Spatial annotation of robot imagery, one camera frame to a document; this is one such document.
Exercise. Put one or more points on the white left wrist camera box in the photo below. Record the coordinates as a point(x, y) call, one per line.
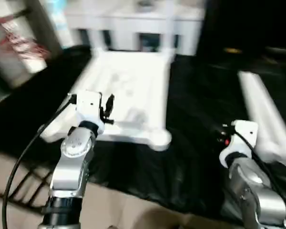
point(89, 109)

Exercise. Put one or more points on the pale blue plastic sheet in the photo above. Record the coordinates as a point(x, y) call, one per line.
point(57, 19)

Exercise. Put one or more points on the black metal table frame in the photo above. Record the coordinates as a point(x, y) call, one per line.
point(24, 186)

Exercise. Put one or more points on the black plastic mat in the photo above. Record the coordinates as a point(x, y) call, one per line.
point(190, 143)

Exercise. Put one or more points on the black horizontal rail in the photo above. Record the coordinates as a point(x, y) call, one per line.
point(281, 50)

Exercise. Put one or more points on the small yellow label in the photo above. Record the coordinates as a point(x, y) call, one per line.
point(232, 50)

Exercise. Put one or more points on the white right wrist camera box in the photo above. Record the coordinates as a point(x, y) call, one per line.
point(240, 138)

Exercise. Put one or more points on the white plastic table top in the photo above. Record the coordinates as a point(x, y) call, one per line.
point(128, 90)

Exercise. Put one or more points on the white cabinet with glass doors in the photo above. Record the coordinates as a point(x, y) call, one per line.
point(128, 19)

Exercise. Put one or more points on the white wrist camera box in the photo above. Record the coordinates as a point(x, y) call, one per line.
point(240, 138)
point(89, 109)

